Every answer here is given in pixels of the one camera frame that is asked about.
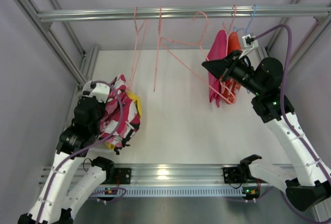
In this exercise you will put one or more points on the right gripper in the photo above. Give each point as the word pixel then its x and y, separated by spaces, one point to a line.
pixel 231 65

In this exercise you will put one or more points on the aluminium front rail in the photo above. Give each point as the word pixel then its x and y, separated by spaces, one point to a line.
pixel 152 175

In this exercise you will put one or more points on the aluminium frame post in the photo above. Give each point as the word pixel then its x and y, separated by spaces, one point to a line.
pixel 306 33
pixel 81 74

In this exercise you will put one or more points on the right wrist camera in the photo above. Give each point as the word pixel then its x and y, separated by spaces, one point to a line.
pixel 250 44

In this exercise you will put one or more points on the aluminium hanging rail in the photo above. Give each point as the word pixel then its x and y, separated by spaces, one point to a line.
pixel 258 11

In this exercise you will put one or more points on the right aluminium frame post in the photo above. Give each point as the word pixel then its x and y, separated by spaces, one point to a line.
pixel 306 33

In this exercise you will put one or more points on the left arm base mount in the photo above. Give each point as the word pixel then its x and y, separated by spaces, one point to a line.
pixel 118 176

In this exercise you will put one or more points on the blue wire hanger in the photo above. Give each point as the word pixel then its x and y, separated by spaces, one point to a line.
pixel 248 27

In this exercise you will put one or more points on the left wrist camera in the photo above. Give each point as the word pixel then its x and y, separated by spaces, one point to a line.
pixel 98 90

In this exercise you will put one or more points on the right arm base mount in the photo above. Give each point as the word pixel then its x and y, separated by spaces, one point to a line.
pixel 234 175

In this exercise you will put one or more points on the pink patterned trousers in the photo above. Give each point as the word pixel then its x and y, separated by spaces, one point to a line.
pixel 119 115

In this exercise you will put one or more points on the magenta trousers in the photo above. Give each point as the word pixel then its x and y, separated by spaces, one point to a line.
pixel 217 51

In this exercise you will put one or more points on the white plastic basket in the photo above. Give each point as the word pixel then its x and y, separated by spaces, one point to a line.
pixel 80 89

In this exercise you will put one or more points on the left aluminium frame post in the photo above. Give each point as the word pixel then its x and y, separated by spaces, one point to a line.
pixel 81 74

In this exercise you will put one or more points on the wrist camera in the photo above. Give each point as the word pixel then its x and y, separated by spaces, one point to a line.
pixel 98 90
pixel 250 44

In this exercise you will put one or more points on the yellow trousers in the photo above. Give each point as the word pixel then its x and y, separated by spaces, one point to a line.
pixel 137 102

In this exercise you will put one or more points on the pink wire hanger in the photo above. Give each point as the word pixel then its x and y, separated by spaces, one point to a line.
pixel 139 42

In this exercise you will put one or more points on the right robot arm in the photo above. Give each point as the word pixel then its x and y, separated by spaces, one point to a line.
pixel 310 182

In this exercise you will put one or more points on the slotted cable duct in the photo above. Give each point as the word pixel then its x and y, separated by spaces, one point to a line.
pixel 163 191

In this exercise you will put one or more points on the orange trousers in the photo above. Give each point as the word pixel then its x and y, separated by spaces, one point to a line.
pixel 233 86

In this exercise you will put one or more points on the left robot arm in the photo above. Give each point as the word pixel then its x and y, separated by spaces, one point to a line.
pixel 57 203

